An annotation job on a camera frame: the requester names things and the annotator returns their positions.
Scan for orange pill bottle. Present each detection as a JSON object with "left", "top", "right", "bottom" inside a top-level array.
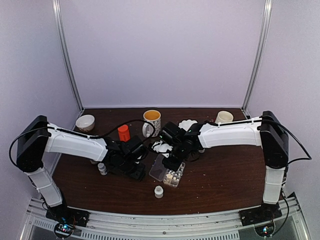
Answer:
[{"left": 117, "top": 124, "right": 131, "bottom": 142}]

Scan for small white pill bottle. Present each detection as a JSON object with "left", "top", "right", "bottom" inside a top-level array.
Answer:
[{"left": 97, "top": 162, "right": 108, "bottom": 176}]

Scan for clear plastic pill organizer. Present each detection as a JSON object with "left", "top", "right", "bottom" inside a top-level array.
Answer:
[{"left": 149, "top": 154, "right": 185, "bottom": 188}]

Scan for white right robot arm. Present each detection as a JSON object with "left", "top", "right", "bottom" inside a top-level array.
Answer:
[{"left": 151, "top": 111, "right": 289, "bottom": 221}]

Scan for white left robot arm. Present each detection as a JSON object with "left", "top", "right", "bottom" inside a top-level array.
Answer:
[{"left": 15, "top": 115, "right": 148, "bottom": 222}]

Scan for white pills in organizer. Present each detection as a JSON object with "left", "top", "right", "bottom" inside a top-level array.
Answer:
[{"left": 163, "top": 169, "right": 183, "bottom": 185}]

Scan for white scalloped dish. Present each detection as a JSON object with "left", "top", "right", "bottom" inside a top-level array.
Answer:
[{"left": 178, "top": 119, "right": 198, "bottom": 132}]

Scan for yellow-lined patterned mug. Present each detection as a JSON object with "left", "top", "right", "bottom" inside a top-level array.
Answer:
[{"left": 142, "top": 109, "right": 161, "bottom": 138}]

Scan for white ribbed cup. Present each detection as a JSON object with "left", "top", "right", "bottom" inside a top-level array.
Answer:
[{"left": 214, "top": 110, "right": 234, "bottom": 124}]

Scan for white ceramic bowl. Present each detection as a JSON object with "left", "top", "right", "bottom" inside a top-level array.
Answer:
[{"left": 75, "top": 114, "right": 95, "bottom": 132}]

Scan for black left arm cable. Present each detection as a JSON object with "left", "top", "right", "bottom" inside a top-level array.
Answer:
[{"left": 8, "top": 119, "right": 157, "bottom": 168}]

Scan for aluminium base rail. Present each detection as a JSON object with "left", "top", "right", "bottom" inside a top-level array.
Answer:
[{"left": 17, "top": 196, "right": 312, "bottom": 240}]

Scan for aluminium frame post left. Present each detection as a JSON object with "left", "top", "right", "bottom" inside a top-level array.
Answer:
[{"left": 52, "top": 0, "right": 85, "bottom": 112}]

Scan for aluminium frame post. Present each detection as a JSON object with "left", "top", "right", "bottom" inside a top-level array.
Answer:
[
  {"left": 52, "top": 0, "right": 85, "bottom": 112},
  {"left": 241, "top": 0, "right": 273, "bottom": 116}
]

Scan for aluminium frame post right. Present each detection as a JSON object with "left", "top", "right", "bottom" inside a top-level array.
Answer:
[{"left": 241, "top": 0, "right": 273, "bottom": 116}]

